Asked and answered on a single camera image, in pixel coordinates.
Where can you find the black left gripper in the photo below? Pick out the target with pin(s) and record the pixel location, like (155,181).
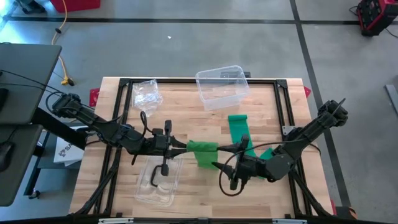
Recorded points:
(161,143)

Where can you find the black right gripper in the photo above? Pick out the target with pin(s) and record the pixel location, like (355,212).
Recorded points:
(252,169)

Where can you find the teal green ribbed bandage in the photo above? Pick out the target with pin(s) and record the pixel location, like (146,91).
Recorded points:
(237,127)

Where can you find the clear plastic bag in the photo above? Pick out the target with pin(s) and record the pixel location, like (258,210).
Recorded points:
(144,95)

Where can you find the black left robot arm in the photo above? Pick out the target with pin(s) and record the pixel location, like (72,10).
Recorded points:
(105,130)

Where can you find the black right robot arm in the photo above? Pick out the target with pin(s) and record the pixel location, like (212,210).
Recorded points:
(311,129)

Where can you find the clear plastic tray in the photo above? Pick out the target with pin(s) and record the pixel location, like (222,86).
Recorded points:
(168,189)

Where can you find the clear plastic container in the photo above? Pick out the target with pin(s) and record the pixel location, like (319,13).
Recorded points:
(222,93)

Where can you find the white printed cardboard box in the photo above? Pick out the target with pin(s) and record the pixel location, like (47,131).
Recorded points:
(66,154)

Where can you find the black and orange box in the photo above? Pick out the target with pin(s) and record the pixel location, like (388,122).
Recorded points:
(343,213)

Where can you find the black desk leg with caster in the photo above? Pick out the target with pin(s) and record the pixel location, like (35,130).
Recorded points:
(35,168)

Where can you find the grey desk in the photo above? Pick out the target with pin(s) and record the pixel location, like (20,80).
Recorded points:
(25,68)

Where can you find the black computer mouse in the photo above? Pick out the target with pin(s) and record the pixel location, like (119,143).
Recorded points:
(4,155)

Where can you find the red bin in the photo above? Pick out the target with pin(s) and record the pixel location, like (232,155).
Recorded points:
(77,4)

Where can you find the grey metal bar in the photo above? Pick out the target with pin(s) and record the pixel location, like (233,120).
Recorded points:
(392,96)

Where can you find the dark wheeled base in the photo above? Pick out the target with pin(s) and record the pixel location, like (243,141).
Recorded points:
(29,6)

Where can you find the black aluminium table frame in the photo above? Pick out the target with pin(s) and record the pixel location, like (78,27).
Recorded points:
(174,80)

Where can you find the silver mounting bracket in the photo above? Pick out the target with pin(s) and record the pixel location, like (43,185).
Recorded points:
(115,221)
(289,221)

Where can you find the red corner bracket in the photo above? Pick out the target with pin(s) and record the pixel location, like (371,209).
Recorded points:
(307,92)
(94,98)

